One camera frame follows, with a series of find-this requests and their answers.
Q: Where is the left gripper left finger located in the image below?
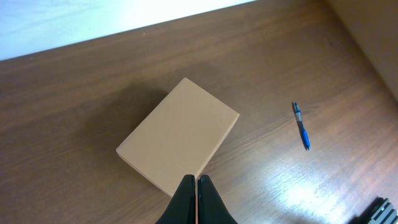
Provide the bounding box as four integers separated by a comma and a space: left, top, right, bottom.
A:
155, 174, 196, 224

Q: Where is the blue pen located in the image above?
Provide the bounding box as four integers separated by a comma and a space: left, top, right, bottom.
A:
292, 102, 311, 151

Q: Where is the black metal base rail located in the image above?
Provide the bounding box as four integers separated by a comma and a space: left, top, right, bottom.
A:
348, 197, 398, 224

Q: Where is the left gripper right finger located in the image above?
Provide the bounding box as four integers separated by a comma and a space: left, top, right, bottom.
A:
197, 175, 237, 224

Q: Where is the brown cardboard box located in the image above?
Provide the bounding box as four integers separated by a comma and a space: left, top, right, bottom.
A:
116, 78, 239, 196

